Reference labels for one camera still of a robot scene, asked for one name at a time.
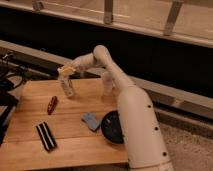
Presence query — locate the clear plastic bottle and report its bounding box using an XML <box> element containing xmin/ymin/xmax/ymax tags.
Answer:
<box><xmin>58</xmin><ymin>76</ymin><xmax>74</xmax><ymax>98</ymax></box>

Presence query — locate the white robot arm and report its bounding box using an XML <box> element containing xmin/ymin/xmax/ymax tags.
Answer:
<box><xmin>58</xmin><ymin>45</ymin><xmax>174</xmax><ymax>171</ymax></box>

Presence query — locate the red pocket knife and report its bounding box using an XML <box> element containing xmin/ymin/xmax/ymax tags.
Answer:
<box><xmin>47</xmin><ymin>96</ymin><xmax>58</xmax><ymax>115</ymax></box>

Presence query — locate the blue sponge piece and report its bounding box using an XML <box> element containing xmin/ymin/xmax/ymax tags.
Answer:
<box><xmin>81</xmin><ymin>113</ymin><xmax>100</xmax><ymax>132</ymax></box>

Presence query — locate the wooden board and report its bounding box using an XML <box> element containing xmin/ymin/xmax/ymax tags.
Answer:
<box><xmin>0</xmin><ymin>78</ymin><xmax>127</xmax><ymax>171</ymax></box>

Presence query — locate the black white striped block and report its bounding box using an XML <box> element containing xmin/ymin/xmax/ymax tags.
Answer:
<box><xmin>36</xmin><ymin>122</ymin><xmax>57</xmax><ymax>152</ymax></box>

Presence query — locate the metal bolt left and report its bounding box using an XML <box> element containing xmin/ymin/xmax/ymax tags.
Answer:
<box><xmin>32</xmin><ymin>0</ymin><xmax>43</xmax><ymax>11</ymax></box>

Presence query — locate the black round bowl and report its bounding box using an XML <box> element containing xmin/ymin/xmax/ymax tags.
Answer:
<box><xmin>101</xmin><ymin>110</ymin><xmax>124</xmax><ymax>144</ymax></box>

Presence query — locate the black cables and equipment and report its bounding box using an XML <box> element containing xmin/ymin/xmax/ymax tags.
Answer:
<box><xmin>0</xmin><ymin>49</ymin><xmax>29</xmax><ymax>146</ymax></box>

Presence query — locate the metal bracket centre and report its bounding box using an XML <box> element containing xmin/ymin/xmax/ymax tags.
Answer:
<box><xmin>103</xmin><ymin>0</ymin><xmax>113</xmax><ymax>24</ymax></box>

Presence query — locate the metal bracket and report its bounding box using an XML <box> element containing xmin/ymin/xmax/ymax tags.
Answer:
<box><xmin>103</xmin><ymin>0</ymin><xmax>113</xmax><ymax>24</ymax></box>
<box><xmin>163</xmin><ymin>0</ymin><xmax>183</xmax><ymax>36</ymax></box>

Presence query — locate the metal bracket right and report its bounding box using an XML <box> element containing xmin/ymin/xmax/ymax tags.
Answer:
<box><xmin>163</xmin><ymin>0</ymin><xmax>183</xmax><ymax>36</ymax></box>

